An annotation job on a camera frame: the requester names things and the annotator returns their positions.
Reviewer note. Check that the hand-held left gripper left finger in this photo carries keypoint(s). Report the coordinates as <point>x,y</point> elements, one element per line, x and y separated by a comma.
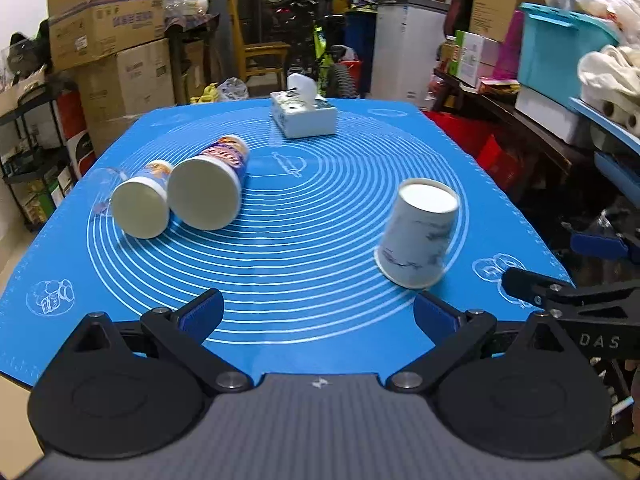
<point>202,312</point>

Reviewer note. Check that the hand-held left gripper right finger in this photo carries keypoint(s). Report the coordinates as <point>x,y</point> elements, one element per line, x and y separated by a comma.
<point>435,317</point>

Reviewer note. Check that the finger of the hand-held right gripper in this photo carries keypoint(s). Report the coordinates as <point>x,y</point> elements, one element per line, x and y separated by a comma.
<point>597,246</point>
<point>575,297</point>

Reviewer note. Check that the white marbled paper cup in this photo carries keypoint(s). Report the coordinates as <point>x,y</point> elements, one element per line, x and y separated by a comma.
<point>417,237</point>

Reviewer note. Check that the clear plastic cup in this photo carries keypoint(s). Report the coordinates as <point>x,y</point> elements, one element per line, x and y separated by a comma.
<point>107,190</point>

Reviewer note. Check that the large printed snack canister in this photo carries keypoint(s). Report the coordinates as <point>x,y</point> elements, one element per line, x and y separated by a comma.
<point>205,192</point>

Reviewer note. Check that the small printed snack canister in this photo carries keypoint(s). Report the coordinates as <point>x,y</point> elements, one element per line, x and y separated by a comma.
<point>140,205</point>

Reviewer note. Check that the dark wooden side table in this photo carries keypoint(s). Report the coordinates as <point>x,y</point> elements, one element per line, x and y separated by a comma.
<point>530,135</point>

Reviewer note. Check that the white flat box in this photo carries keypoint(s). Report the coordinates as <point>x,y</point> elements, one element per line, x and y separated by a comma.
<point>550,112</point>

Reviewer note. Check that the blue silicone baking mat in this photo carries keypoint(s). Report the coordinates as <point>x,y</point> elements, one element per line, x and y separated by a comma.
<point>310,220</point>

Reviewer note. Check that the red bag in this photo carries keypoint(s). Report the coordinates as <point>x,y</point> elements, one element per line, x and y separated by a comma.
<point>480,147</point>

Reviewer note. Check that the white cloth bundle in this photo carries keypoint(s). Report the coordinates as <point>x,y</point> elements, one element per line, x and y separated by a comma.
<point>607,72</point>

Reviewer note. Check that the teal plastic storage bin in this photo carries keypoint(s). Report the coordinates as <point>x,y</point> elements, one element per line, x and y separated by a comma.
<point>560,50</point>

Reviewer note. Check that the yellow plastic bag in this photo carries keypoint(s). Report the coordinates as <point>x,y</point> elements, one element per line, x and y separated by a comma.
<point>206,94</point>

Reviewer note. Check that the white tissue box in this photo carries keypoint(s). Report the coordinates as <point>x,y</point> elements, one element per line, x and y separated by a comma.
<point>307,115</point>

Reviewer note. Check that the white and blue plastic bag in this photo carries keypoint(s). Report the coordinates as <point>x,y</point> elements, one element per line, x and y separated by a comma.
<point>232,89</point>

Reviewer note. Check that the green and white carton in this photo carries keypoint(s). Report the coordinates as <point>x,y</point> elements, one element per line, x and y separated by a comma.
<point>472,57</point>

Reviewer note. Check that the black metal shelf rack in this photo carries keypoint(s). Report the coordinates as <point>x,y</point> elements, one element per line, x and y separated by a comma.
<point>35,160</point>

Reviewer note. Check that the large closed cardboard box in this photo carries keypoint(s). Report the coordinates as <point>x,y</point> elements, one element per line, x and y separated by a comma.
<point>130,90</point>

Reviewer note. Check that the red plastic basket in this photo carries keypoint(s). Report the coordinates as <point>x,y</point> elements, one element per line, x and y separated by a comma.
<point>351,77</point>

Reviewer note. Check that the wooden chair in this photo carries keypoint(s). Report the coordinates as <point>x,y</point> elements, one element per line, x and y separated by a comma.
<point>257,55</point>

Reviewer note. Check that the tall brown cardboard box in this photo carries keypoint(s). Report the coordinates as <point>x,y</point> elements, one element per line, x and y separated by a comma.
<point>500,0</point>

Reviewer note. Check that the white chest freezer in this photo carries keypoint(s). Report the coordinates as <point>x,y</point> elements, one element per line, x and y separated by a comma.
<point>405,50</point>

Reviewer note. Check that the black and green bicycle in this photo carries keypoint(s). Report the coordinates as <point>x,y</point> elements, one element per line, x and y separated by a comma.
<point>325,60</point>

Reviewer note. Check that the open cardboard box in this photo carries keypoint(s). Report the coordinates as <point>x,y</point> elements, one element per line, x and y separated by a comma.
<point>100,25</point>

